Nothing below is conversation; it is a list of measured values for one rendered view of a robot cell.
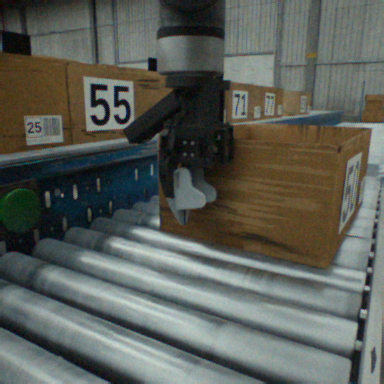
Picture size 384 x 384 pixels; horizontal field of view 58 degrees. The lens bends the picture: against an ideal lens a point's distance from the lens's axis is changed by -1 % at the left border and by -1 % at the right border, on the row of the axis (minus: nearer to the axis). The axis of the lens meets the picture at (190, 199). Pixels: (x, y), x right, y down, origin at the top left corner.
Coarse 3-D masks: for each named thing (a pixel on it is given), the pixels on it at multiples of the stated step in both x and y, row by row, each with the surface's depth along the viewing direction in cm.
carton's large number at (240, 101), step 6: (234, 96) 137; (240, 96) 143; (246, 96) 148; (234, 102) 138; (240, 102) 143; (246, 102) 149; (234, 108) 139; (240, 108) 144; (246, 108) 150; (234, 114) 140; (240, 114) 145; (246, 114) 151
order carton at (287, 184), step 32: (256, 128) 89; (288, 128) 85; (320, 128) 81; (352, 128) 77; (256, 160) 49; (288, 160) 47; (320, 160) 45; (160, 192) 60; (224, 192) 53; (256, 192) 51; (288, 192) 48; (320, 192) 46; (160, 224) 62; (192, 224) 58; (224, 224) 55; (256, 224) 52; (288, 224) 49; (320, 224) 47; (288, 256) 50; (320, 256) 48
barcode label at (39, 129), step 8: (32, 120) 61; (40, 120) 62; (48, 120) 64; (56, 120) 66; (32, 128) 61; (40, 128) 63; (48, 128) 64; (56, 128) 66; (32, 136) 61; (40, 136) 63; (48, 136) 64; (56, 136) 66
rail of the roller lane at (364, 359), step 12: (372, 264) 57; (372, 276) 47; (372, 288) 44; (372, 300) 41; (372, 312) 39; (372, 324) 37; (372, 336) 35; (372, 348) 33; (360, 360) 32; (372, 360) 31; (360, 372) 30; (372, 372) 30
